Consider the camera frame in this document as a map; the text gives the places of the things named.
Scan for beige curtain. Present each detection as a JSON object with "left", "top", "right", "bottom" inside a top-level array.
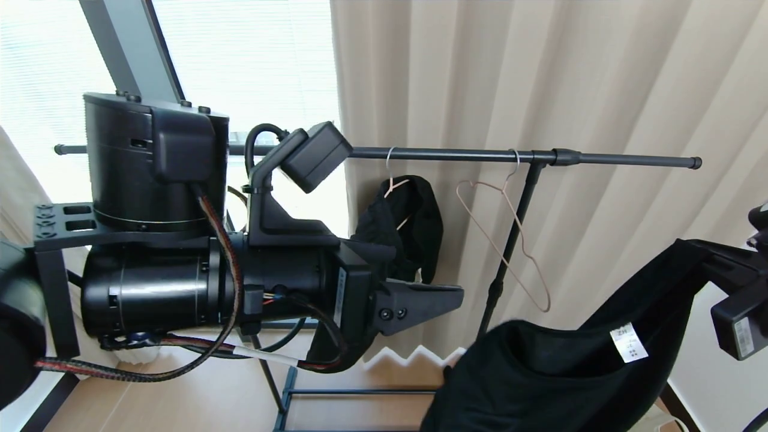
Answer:
[{"left": 330, "top": 0, "right": 768, "bottom": 361}]

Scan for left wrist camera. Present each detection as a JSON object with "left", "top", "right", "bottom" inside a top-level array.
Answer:
[{"left": 246, "top": 122, "right": 355, "bottom": 248}]

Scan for black garment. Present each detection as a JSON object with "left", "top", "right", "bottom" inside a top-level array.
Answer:
[
  {"left": 350, "top": 175, "right": 445, "bottom": 286},
  {"left": 420, "top": 238, "right": 724, "bottom": 432}
]

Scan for white curtain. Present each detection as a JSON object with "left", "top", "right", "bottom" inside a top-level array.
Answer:
[{"left": 0, "top": 126, "right": 163, "bottom": 367}]

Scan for black clothes rack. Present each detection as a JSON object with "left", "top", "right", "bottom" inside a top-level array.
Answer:
[{"left": 54, "top": 144, "right": 703, "bottom": 432}]

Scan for pink clothes hanger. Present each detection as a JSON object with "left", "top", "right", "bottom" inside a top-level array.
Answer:
[
  {"left": 456, "top": 149, "right": 551, "bottom": 313},
  {"left": 384, "top": 147, "right": 415, "bottom": 232}
]

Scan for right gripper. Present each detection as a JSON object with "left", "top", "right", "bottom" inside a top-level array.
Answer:
[{"left": 690, "top": 239, "right": 768, "bottom": 362}]

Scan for white laundry basket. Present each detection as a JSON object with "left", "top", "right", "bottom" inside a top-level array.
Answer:
[{"left": 627, "top": 403, "right": 691, "bottom": 432}]

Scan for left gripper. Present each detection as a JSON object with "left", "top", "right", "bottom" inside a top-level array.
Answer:
[{"left": 80, "top": 233, "right": 465, "bottom": 362}]

